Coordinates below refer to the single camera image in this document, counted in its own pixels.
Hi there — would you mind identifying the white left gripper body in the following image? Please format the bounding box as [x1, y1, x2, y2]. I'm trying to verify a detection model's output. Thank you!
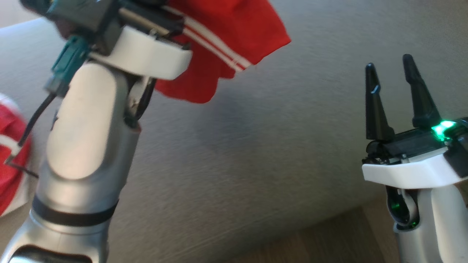
[90, 4, 193, 80]

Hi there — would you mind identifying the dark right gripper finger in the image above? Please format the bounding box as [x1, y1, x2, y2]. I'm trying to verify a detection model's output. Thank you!
[366, 63, 395, 141]
[403, 54, 441, 127]

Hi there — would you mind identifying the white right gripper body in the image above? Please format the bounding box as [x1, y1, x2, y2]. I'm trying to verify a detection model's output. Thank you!
[362, 118, 468, 189]

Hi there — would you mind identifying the red garment with white stripes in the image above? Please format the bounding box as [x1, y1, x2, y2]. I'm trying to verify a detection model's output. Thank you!
[154, 0, 292, 104]

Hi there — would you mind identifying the red and white folded garment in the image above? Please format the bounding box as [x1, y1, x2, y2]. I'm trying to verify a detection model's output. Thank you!
[0, 93, 33, 217]

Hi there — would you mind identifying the black left cable teal plug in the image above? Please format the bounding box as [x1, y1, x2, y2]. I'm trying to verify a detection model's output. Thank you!
[5, 35, 92, 179]

